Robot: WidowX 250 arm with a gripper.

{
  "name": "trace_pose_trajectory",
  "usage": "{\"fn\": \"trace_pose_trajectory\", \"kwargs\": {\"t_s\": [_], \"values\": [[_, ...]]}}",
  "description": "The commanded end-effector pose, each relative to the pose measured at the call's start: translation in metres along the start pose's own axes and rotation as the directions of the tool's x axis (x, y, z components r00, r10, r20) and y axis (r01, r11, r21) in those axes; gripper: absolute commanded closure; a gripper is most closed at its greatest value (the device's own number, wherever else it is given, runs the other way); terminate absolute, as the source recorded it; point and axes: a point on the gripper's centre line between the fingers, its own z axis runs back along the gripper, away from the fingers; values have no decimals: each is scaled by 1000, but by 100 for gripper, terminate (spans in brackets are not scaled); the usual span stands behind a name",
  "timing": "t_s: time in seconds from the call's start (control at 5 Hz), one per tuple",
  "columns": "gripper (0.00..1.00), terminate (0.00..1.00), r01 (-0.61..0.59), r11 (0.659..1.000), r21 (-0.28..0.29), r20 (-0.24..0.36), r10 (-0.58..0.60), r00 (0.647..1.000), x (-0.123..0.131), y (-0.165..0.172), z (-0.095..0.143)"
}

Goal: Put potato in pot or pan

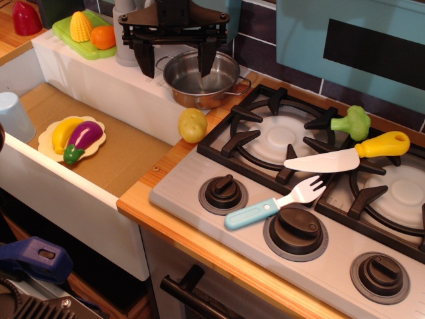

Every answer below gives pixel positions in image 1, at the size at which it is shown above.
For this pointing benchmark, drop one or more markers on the grey toy stove top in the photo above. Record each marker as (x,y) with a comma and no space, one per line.
(327,277)

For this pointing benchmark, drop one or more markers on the green cutting board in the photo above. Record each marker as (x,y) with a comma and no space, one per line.
(86,49)

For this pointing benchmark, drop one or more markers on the black middle stove knob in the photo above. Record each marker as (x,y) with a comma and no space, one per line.
(296,235)

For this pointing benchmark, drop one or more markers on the black left burner grate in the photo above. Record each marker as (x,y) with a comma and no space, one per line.
(266,128)

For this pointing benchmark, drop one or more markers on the steel pot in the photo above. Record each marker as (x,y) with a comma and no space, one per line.
(191,90)

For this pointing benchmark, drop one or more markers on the black right stove knob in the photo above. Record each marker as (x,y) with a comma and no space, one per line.
(380,278)

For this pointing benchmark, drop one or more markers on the purple toy eggplant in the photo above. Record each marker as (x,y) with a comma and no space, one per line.
(83,136)

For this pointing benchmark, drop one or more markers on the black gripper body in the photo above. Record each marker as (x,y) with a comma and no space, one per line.
(174,23)

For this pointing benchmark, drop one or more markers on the cream scalloped plate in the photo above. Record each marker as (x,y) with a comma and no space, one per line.
(45,141)

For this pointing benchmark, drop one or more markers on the black left stove knob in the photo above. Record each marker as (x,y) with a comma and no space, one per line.
(222,195)

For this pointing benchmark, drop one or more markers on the yellow toy banana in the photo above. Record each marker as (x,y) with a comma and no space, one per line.
(62,133)

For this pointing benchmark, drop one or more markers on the blue handled toy fork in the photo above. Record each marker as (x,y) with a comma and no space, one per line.
(305,191)

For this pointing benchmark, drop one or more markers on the blue clamp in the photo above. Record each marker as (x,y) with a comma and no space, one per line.
(37,258)

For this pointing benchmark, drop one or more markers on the black burner grate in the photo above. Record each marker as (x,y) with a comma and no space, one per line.
(362,218)
(266,128)

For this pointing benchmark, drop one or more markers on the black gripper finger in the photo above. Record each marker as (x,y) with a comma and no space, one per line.
(206,55)
(145,56)

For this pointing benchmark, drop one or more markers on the light blue cup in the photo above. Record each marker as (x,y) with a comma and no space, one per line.
(15,119)

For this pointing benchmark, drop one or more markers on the yellow toy corn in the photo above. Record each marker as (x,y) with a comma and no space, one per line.
(80,27)

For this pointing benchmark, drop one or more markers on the yellow handled toy knife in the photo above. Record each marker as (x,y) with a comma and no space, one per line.
(394,143)

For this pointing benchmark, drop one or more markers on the black oven door handle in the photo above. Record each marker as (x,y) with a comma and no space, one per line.
(183,292)

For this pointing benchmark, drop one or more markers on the orange toy fruit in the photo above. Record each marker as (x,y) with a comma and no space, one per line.
(103,37)

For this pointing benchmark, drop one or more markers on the black stove knob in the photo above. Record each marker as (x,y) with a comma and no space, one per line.
(296,235)
(380,278)
(222,195)

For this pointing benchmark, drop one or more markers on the yellow toy potato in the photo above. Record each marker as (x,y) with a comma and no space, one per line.
(192,125)

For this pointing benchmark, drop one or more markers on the black right burner grate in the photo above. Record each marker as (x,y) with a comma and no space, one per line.
(362,218)

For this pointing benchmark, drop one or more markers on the green toy broccoli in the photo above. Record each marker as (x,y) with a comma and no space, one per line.
(356,123)

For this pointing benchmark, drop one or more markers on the white toy sink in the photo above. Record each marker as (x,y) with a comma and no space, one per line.
(140,115)

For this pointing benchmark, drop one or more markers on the red toy pepper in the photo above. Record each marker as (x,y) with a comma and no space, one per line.
(26,21)

